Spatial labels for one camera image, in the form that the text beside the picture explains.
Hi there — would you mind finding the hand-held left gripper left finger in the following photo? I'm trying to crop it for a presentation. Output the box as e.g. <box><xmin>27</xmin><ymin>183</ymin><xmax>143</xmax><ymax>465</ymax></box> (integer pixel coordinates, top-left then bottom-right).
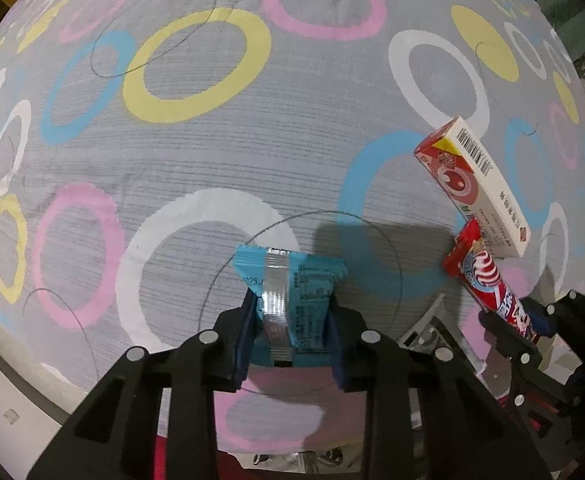
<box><xmin>26</xmin><ymin>290</ymin><xmax>262</xmax><ymax>480</ymax></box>

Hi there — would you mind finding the blue snack packet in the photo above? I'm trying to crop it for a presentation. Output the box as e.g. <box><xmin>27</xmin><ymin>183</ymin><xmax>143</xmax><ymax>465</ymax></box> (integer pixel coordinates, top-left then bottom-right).
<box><xmin>233</xmin><ymin>244</ymin><xmax>345</xmax><ymax>368</ymax></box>

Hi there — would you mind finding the bed with circle-patterned sheet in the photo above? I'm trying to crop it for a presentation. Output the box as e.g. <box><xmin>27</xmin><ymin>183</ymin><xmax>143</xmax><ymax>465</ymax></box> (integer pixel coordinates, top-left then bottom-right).
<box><xmin>0</xmin><ymin>0</ymin><xmax>585</xmax><ymax>461</ymax></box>

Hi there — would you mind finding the red and white box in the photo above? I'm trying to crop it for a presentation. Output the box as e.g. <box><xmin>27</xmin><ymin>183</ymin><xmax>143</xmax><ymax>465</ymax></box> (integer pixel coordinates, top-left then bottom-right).
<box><xmin>413</xmin><ymin>116</ymin><xmax>530</xmax><ymax>258</ymax></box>

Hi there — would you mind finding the red snack wrapper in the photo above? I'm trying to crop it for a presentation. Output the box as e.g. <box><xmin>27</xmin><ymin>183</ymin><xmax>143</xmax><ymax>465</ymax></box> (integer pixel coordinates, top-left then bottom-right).
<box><xmin>442</xmin><ymin>217</ymin><xmax>540</xmax><ymax>346</ymax></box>

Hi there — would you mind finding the clear blister pack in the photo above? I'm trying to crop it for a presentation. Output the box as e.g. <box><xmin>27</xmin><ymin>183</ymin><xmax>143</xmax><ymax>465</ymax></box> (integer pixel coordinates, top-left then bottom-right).
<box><xmin>397</xmin><ymin>294</ymin><xmax>488</xmax><ymax>376</ymax></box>

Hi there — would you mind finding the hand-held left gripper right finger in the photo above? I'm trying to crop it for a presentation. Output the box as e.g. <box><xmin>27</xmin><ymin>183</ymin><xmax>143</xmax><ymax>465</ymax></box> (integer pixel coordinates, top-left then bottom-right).
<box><xmin>323</xmin><ymin>299</ymin><xmax>558</xmax><ymax>480</ymax></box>

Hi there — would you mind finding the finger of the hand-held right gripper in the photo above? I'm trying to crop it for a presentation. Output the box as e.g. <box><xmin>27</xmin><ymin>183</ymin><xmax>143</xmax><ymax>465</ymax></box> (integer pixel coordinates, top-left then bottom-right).
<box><xmin>477</xmin><ymin>309</ymin><xmax>542</xmax><ymax>411</ymax></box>
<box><xmin>525</xmin><ymin>290</ymin><xmax>585</xmax><ymax>361</ymax></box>

